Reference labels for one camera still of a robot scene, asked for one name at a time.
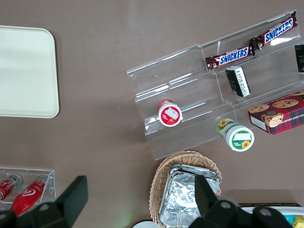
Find small black box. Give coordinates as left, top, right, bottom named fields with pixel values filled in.
left=225, top=66, right=251, bottom=97
left=294, top=44, right=304, bottom=73

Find red cola bottle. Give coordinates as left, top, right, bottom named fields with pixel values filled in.
left=9, top=174, right=49, bottom=216
left=0, top=174, right=24, bottom=203

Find beige plastic tray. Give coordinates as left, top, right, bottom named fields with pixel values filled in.
left=0, top=25, right=59, bottom=119

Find white snack tray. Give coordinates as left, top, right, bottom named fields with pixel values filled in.
left=237, top=202, right=304, bottom=228

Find stack of foil trays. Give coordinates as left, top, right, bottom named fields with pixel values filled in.
left=158, top=163, right=222, bottom=225

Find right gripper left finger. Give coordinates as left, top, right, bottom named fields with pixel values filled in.
left=55, top=175, right=89, bottom=216

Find red lid cup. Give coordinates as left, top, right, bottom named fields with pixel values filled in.
left=157, top=99, right=184, bottom=127

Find Snickers bar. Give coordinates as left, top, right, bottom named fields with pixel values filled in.
left=249, top=14, right=299, bottom=51
left=205, top=45, right=256, bottom=72

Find green sunflower lid cup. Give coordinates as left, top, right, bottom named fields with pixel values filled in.
left=215, top=118, right=255, bottom=152

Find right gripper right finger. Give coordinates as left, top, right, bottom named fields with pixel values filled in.
left=194, top=175, right=218, bottom=218

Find oval tan wicker basket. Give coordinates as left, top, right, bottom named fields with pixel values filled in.
left=149, top=150, right=222, bottom=226

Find clear acrylic step shelf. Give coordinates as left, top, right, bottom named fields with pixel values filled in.
left=126, top=9, right=304, bottom=160

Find clear acrylic bottle rack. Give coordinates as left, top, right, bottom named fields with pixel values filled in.
left=0, top=167, right=57, bottom=210

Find yellow snack packet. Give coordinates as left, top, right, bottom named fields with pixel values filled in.
left=293, top=215, right=304, bottom=228

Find red tartan cookie box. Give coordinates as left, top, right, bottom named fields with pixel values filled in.
left=247, top=89, right=304, bottom=135

